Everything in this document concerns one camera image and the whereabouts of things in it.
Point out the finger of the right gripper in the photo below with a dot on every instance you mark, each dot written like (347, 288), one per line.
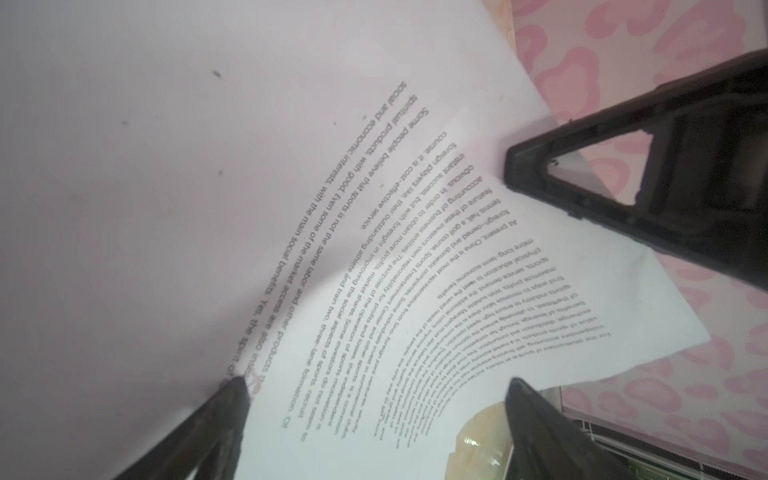
(703, 192)

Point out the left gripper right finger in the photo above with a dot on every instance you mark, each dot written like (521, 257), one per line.
(548, 446)

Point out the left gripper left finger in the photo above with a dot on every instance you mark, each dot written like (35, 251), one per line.
(207, 445)

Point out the printed paper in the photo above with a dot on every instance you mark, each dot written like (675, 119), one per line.
(401, 286)

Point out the white paper sheet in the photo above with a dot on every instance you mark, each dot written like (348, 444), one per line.
(156, 157)

